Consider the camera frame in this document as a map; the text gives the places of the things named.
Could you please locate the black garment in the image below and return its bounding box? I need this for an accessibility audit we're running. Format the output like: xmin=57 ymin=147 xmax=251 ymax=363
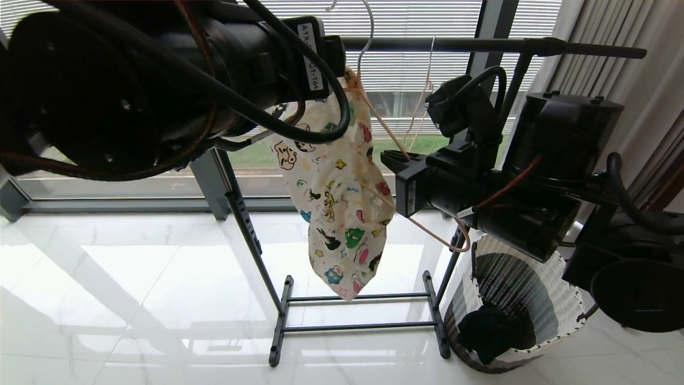
xmin=457 ymin=304 xmax=537 ymax=365

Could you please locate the beige curtain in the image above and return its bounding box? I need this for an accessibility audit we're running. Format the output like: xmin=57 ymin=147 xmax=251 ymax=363
xmin=556 ymin=0 xmax=684 ymax=214

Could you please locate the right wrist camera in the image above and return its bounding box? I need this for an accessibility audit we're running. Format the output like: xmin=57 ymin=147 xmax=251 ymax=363
xmin=426 ymin=75 xmax=503 ymax=177

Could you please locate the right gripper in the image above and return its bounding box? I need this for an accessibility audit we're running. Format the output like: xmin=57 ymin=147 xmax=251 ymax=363
xmin=380 ymin=150 xmax=508 ymax=236

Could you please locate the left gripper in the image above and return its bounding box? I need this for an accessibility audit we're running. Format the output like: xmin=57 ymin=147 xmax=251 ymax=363
xmin=208 ymin=16 xmax=347 ymax=132

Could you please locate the white laundry basket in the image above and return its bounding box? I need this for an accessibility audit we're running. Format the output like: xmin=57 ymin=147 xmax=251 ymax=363
xmin=442 ymin=230 xmax=599 ymax=375

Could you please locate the cream printed garment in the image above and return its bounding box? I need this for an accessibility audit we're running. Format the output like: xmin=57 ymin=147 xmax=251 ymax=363
xmin=266 ymin=67 xmax=396 ymax=301

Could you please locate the black clothes rack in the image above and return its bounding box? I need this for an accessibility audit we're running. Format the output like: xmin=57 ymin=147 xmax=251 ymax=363
xmin=211 ymin=36 xmax=647 ymax=368

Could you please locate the pink clothes hanger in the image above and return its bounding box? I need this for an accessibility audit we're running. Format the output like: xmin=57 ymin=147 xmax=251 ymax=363
xmin=326 ymin=0 xmax=472 ymax=253
xmin=401 ymin=36 xmax=436 ymax=156

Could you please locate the window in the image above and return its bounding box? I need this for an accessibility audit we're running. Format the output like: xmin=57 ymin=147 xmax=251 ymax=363
xmin=0 ymin=0 xmax=562 ymax=221

